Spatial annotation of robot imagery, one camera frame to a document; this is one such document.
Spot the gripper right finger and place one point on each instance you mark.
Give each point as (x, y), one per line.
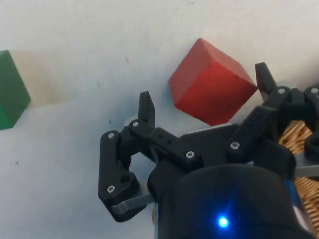
(259, 117)

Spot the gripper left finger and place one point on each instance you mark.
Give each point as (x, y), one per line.
(112, 164)

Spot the red cube block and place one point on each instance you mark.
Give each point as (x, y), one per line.
(211, 87)

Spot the green cube block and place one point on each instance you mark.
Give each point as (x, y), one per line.
(10, 94)

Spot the wicker basket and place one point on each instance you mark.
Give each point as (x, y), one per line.
(294, 135)

